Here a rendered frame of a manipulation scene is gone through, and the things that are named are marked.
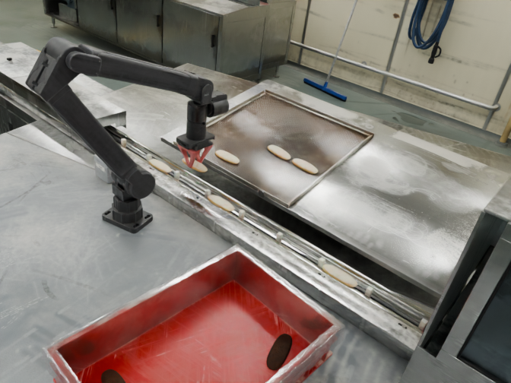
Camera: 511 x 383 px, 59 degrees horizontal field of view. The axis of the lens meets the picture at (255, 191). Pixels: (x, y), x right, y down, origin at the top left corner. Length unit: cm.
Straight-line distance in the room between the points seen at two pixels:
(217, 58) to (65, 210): 293
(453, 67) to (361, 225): 364
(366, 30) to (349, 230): 399
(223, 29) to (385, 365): 336
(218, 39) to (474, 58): 236
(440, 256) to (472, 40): 362
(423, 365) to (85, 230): 89
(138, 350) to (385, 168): 94
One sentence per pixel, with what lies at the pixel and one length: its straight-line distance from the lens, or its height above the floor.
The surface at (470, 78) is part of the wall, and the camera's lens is 479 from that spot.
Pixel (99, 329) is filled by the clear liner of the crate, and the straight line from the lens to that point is 93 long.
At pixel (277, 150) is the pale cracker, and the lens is 151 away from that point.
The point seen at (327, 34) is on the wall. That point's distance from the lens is 536.
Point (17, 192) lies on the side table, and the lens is 150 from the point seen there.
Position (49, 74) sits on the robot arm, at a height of 128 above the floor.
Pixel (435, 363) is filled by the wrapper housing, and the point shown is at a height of 100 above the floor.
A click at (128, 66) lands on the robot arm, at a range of 111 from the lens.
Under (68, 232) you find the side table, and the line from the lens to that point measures 131.
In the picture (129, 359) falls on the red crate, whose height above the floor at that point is 82.
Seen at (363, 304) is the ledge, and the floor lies 86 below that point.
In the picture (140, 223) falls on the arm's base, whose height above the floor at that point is 84.
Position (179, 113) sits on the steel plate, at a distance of 199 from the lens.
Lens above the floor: 162
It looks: 33 degrees down
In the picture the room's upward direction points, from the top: 8 degrees clockwise
